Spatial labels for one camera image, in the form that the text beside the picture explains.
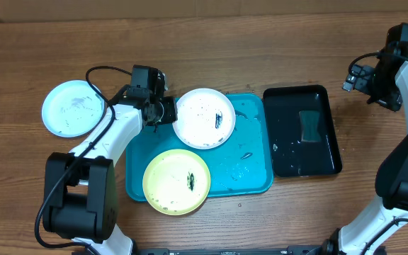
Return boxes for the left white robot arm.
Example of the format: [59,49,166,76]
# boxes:
[34,88,177,254]

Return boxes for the pink speckled plate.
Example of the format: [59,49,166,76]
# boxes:
[173,88,236,149]

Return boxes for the yellow plate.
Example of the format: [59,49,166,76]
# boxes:
[142,149,211,215]

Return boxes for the light blue plate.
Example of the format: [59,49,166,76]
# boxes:
[41,80,106,138]

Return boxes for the teal plastic tray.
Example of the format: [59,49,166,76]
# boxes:
[125,93,273,202]

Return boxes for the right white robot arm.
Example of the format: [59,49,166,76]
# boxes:
[313,39,408,254]

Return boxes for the black water tray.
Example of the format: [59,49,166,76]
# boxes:
[263,85,343,178]

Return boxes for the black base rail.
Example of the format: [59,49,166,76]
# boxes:
[135,245,321,255]

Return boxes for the green scouring sponge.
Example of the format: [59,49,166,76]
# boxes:
[299,110,321,142]

